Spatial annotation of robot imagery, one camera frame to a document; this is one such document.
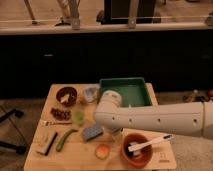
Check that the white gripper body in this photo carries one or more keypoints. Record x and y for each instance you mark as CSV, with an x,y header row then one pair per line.
x,y
117,134

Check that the blue sponge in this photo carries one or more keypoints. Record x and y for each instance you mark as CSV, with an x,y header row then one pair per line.
x,y
91,132

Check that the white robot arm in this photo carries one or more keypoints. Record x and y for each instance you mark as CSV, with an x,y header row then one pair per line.
x,y
190,119

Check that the orange terracotta bowl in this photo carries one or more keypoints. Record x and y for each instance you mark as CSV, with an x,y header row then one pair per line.
x,y
139,158

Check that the orange round fruit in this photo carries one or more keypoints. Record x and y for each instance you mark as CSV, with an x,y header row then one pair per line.
x,y
102,151

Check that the small light green cup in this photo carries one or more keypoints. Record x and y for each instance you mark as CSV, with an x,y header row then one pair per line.
x,y
78,117

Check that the green plastic tray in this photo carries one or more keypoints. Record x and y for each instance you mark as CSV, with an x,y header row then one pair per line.
x,y
133,91

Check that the white brush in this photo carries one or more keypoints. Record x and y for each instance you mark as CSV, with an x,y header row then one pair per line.
x,y
136,147

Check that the green cucumber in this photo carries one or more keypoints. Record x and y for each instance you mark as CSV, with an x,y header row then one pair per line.
x,y
61,142

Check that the dark red bowl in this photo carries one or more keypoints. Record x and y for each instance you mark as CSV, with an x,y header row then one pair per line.
x,y
67,96

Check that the black chair base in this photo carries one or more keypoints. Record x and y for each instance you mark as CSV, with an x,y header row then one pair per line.
x,y
19,149

